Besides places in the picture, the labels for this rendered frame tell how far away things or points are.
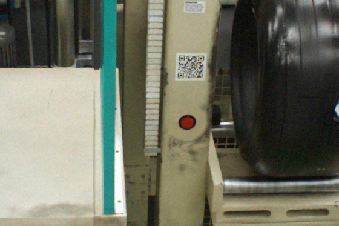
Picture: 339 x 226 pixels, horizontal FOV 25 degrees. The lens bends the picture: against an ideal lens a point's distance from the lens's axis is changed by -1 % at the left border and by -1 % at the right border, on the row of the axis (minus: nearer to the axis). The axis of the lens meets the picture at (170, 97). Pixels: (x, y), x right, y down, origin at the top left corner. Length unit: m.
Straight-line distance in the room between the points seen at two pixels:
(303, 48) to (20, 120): 0.66
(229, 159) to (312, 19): 0.66
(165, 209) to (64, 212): 0.84
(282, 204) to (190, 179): 0.25
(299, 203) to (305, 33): 0.50
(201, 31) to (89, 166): 0.57
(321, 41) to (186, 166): 0.52
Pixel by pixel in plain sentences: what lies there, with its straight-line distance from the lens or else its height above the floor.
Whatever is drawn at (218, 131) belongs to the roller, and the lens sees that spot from 2.23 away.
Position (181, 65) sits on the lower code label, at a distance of 1.88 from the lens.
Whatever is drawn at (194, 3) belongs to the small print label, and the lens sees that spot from 1.82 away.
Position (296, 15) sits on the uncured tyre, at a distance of 1.79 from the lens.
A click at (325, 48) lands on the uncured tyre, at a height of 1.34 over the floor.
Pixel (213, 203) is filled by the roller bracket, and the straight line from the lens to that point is 1.98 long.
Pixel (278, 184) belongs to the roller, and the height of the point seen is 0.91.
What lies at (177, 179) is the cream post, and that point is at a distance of 2.06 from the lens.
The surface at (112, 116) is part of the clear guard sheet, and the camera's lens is 1.19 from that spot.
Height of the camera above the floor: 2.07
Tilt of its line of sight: 29 degrees down
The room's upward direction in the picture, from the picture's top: 3 degrees clockwise
